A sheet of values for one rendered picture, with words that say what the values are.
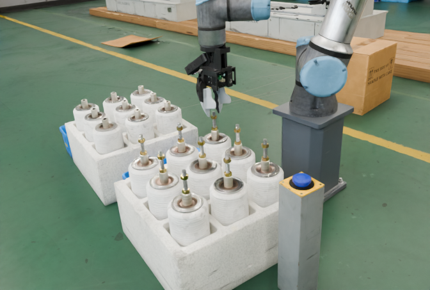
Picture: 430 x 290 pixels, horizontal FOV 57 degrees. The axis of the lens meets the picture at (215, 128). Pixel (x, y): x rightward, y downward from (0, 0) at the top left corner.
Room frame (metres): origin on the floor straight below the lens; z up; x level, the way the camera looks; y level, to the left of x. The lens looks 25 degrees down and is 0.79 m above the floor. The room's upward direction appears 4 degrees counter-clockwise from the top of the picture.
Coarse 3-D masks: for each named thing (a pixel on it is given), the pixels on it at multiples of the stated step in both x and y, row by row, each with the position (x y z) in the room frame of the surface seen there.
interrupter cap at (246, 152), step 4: (228, 148) 1.01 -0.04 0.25; (232, 148) 1.01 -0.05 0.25; (244, 148) 1.01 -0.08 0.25; (248, 148) 1.00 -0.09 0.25; (228, 152) 0.99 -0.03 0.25; (232, 152) 0.99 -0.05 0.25; (244, 152) 0.98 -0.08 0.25; (248, 152) 0.98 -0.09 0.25; (232, 156) 0.96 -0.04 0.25; (236, 156) 0.96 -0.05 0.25; (240, 156) 0.96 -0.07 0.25; (244, 156) 0.96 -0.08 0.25; (248, 156) 0.96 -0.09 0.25
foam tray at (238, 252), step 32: (128, 192) 0.93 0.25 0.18; (128, 224) 0.92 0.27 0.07; (160, 224) 0.78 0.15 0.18; (256, 224) 0.77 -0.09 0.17; (160, 256) 0.74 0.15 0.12; (192, 256) 0.67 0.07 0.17; (224, 256) 0.72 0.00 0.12; (256, 256) 0.77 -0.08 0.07; (192, 288) 0.67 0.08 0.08; (224, 288) 0.72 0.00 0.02
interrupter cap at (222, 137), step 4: (204, 136) 1.10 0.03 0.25; (208, 136) 1.10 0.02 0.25; (220, 136) 1.10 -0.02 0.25; (224, 136) 1.09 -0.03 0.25; (204, 140) 1.07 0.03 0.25; (208, 140) 1.07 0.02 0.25; (212, 140) 1.08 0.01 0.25; (216, 140) 1.07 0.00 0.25; (220, 140) 1.07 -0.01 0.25; (224, 140) 1.06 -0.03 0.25; (212, 144) 1.05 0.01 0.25; (216, 144) 1.05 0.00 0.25
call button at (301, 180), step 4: (292, 176) 0.73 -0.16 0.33; (296, 176) 0.72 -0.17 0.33; (300, 176) 0.72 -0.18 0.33; (304, 176) 0.72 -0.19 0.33; (308, 176) 0.72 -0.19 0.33; (292, 180) 0.72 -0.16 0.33; (296, 180) 0.71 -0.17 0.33; (300, 180) 0.71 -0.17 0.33; (304, 180) 0.71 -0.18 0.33; (308, 180) 0.70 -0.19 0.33; (296, 184) 0.71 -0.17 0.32; (300, 184) 0.70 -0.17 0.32; (304, 184) 0.70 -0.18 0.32; (308, 184) 0.71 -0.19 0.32
